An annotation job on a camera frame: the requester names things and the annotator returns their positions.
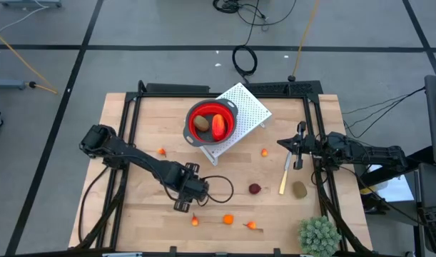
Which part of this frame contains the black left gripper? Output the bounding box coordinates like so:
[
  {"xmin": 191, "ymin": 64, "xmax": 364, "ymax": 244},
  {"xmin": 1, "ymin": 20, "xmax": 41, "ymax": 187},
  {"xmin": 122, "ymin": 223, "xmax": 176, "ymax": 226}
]
[{"xmin": 173, "ymin": 162, "xmax": 211, "ymax": 214}]

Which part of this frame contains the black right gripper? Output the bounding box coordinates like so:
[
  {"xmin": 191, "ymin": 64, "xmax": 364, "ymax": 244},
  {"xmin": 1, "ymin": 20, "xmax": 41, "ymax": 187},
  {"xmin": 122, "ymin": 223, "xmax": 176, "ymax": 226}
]
[{"xmin": 276, "ymin": 121, "xmax": 318, "ymax": 171}]

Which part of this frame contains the brown kiwi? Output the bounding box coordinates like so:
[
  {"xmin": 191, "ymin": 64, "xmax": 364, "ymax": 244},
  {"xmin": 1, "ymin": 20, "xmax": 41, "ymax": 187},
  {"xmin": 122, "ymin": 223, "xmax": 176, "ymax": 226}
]
[
  {"xmin": 193, "ymin": 114, "xmax": 211, "ymax": 133},
  {"xmin": 291, "ymin": 181, "xmax": 308, "ymax": 200}
]

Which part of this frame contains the orange red mango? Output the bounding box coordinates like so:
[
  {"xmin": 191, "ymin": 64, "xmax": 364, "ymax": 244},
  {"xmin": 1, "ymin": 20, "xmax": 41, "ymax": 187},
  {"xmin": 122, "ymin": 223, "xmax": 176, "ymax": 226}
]
[{"xmin": 211, "ymin": 113, "xmax": 226, "ymax": 141}]

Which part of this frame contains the red collapsible colander bowl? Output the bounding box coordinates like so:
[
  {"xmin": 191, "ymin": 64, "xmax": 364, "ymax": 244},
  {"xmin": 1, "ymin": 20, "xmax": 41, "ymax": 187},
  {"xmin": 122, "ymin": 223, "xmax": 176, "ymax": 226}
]
[{"xmin": 183, "ymin": 99, "xmax": 239, "ymax": 148}]

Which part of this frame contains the white perforated metal stand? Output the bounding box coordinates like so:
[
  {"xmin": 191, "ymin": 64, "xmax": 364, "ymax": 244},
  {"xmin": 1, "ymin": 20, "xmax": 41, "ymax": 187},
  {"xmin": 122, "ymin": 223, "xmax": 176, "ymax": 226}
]
[{"xmin": 198, "ymin": 82, "xmax": 273, "ymax": 167}]

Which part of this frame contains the green artificial plant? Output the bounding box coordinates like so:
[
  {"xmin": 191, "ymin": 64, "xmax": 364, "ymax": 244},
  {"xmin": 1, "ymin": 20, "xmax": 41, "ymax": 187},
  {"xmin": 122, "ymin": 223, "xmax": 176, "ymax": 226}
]
[{"xmin": 298, "ymin": 216, "xmax": 343, "ymax": 257}]

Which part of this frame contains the black flat bar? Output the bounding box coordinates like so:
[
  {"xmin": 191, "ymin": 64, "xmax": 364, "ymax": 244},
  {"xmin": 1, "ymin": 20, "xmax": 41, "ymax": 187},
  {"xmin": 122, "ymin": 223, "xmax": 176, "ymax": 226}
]
[{"xmin": 145, "ymin": 83, "xmax": 211, "ymax": 94}]

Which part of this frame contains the black diagonal beam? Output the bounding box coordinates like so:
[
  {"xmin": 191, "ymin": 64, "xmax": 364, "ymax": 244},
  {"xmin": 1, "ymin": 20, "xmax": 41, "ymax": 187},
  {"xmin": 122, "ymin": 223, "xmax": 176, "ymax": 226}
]
[{"xmin": 358, "ymin": 146, "xmax": 436, "ymax": 188}]

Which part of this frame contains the grey rounded panel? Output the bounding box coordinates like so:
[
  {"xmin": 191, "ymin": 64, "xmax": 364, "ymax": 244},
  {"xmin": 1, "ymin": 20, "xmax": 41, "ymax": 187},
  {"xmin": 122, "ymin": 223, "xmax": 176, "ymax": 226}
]
[{"xmin": 423, "ymin": 74, "xmax": 436, "ymax": 167}]

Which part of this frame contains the dark grey panel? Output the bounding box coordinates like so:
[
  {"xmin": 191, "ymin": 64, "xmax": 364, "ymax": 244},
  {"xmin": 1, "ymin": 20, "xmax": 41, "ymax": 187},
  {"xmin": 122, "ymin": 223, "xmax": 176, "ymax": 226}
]
[{"xmin": 415, "ymin": 162, "xmax": 436, "ymax": 210}]

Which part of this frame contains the black keyboard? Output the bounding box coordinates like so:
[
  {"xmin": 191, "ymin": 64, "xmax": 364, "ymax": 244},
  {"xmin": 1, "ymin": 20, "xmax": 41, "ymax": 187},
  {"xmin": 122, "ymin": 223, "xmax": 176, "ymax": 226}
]
[{"xmin": 417, "ymin": 205, "xmax": 436, "ymax": 255}]

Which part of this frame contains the grey stand base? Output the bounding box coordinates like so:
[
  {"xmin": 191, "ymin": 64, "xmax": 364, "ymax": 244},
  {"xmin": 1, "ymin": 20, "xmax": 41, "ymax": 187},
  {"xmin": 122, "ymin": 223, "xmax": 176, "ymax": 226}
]
[
  {"xmin": 0, "ymin": 0, "xmax": 63, "ymax": 9},
  {"xmin": 0, "ymin": 79, "xmax": 27, "ymax": 91}
]

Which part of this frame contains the knife with wooden handle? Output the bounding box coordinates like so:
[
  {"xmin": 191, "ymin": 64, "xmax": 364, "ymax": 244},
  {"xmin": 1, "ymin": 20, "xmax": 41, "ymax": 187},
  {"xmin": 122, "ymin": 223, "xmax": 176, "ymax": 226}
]
[{"xmin": 278, "ymin": 151, "xmax": 293, "ymax": 196}]

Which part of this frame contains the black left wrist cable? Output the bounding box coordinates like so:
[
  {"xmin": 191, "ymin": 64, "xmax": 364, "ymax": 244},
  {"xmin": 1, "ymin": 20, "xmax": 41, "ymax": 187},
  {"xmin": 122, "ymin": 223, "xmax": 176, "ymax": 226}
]
[{"xmin": 201, "ymin": 174, "xmax": 235, "ymax": 205}]

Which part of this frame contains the black table frame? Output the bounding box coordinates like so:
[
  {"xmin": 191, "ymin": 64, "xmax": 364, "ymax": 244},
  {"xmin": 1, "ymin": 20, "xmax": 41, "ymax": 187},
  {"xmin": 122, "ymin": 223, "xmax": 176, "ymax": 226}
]
[{"xmin": 73, "ymin": 91, "xmax": 374, "ymax": 257}]

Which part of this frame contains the black perforated frame plate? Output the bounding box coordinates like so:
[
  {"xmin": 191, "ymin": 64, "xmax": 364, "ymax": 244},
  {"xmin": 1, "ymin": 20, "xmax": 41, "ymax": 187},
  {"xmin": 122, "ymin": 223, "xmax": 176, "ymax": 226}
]
[{"xmin": 244, "ymin": 80, "xmax": 324, "ymax": 104}]

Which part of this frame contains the yellow hanging cable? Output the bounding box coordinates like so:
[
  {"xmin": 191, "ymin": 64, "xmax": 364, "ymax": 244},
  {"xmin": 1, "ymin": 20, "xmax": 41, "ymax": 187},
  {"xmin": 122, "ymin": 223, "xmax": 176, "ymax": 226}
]
[{"xmin": 290, "ymin": 0, "xmax": 322, "ymax": 82}]

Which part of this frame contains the black coiled floor cable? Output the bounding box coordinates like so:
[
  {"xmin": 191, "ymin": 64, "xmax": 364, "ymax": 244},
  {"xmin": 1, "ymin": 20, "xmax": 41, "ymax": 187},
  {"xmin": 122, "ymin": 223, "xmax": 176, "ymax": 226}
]
[{"xmin": 231, "ymin": 14, "xmax": 261, "ymax": 85}]

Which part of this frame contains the thin black cable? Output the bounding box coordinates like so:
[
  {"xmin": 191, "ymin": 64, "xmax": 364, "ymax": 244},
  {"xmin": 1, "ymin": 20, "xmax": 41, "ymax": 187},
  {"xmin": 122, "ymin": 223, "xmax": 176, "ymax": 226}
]
[{"xmin": 342, "ymin": 86, "xmax": 427, "ymax": 139}]

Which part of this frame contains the black cable bundle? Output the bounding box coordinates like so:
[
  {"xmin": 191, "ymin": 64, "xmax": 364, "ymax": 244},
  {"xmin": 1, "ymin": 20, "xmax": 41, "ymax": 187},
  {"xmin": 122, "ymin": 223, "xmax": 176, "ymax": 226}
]
[{"xmin": 212, "ymin": 0, "xmax": 299, "ymax": 33}]

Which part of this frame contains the yellow cable with black plug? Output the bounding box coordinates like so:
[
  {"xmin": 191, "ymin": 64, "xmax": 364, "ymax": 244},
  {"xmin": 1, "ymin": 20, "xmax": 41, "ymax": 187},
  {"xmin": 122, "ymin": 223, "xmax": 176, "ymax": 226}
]
[{"xmin": 0, "ymin": 26, "xmax": 59, "ymax": 96}]

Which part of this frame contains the white floor cable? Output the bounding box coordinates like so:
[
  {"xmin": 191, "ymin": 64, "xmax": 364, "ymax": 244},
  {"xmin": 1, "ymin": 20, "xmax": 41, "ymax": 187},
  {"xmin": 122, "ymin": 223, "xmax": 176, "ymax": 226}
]
[{"xmin": 0, "ymin": 0, "xmax": 50, "ymax": 35}]

